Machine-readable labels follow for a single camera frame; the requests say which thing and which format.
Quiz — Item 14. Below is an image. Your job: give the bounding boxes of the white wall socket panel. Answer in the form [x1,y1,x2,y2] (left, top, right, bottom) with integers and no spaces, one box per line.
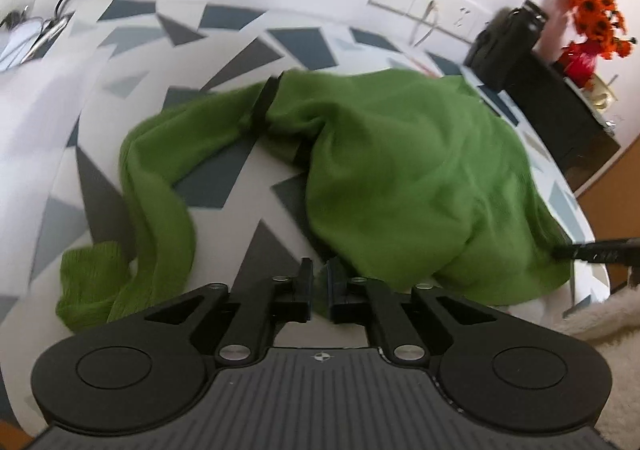
[369,0,492,43]

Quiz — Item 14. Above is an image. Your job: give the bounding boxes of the geometric patterned bed sheet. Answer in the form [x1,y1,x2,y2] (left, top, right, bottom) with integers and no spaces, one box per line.
[1,0,610,433]

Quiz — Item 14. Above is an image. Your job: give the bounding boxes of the green knit sweater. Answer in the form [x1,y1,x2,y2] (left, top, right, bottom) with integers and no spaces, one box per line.
[56,69,573,333]

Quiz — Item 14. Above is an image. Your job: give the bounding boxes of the black nightstand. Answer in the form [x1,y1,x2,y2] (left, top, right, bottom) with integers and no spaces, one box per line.
[504,52,620,191]

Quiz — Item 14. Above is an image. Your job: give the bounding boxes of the orange flowers in red vase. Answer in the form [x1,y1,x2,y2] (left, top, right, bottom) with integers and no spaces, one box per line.
[554,0,638,89]

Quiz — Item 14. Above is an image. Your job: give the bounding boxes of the black bag on nightstand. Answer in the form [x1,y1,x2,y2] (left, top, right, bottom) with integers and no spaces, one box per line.
[463,0,549,91]

